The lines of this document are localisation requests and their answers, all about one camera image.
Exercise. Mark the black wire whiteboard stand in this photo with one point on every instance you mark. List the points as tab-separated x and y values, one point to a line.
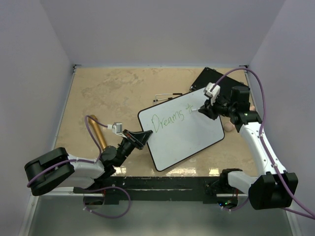
165	97

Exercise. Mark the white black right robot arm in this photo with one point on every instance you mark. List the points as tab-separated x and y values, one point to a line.
273	186

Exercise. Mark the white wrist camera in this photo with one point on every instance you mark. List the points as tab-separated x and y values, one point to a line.
212	91
116	128

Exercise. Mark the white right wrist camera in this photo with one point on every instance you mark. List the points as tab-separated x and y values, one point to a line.
212	91

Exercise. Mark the white whiteboard black frame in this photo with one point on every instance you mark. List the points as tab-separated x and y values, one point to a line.
179	132

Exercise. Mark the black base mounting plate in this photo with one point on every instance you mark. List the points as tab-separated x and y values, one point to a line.
184	189

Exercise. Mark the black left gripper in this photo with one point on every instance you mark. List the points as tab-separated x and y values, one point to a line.
141	138

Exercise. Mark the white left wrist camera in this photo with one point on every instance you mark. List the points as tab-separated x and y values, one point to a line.
116	128

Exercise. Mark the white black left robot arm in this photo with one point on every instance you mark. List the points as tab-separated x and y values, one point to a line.
58	168

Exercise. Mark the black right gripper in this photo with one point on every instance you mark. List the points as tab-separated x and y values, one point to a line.
204	108

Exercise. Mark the black ribbed board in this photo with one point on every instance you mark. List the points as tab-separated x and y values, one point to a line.
209	75

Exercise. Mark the pink beige cylinder toy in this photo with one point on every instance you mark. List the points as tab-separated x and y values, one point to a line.
228	126

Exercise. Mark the gold toy microphone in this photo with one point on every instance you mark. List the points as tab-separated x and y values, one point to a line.
97	131

